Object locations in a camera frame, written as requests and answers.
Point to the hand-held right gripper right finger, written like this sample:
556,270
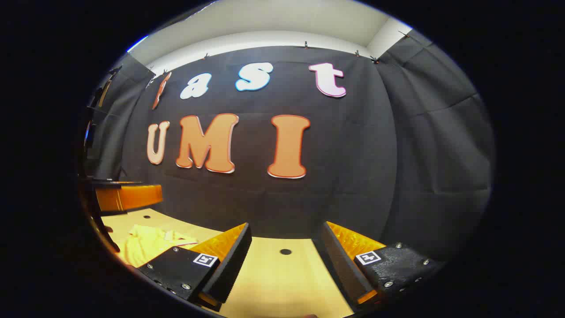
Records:
340,260

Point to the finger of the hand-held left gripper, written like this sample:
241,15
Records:
128,196

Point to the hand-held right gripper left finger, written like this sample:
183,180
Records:
229,265

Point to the orange T-shirt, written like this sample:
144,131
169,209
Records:
145,245

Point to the black backdrop cloth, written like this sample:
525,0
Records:
353,176

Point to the row of black backdrop clips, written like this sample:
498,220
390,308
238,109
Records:
305,45

